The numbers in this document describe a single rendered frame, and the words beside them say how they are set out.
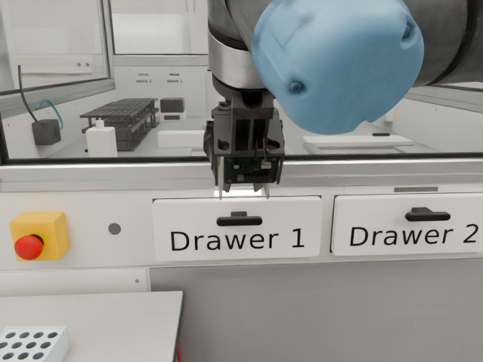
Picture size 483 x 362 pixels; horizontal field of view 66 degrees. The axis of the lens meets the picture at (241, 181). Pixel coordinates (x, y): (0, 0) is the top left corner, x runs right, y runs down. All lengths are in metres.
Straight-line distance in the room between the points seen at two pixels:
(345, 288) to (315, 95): 0.61
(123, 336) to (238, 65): 0.45
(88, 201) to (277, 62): 0.54
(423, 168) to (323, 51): 0.56
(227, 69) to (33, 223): 0.45
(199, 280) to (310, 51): 0.59
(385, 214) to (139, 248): 0.44
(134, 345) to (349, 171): 0.44
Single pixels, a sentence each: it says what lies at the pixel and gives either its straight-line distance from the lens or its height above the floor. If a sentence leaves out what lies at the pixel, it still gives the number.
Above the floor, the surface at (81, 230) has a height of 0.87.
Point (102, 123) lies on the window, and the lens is 0.66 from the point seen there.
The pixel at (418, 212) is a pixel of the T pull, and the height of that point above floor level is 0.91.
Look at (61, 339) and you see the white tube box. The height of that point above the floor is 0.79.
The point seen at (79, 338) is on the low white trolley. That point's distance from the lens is 0.65.
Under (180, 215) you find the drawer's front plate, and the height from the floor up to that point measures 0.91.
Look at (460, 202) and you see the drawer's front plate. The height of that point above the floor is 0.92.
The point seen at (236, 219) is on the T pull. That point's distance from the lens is 0.60.
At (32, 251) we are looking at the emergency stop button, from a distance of 0.67.
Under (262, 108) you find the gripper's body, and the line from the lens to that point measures 0.33.
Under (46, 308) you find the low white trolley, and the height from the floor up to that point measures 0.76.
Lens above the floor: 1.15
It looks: 18 degrees down
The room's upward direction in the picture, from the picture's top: straight up
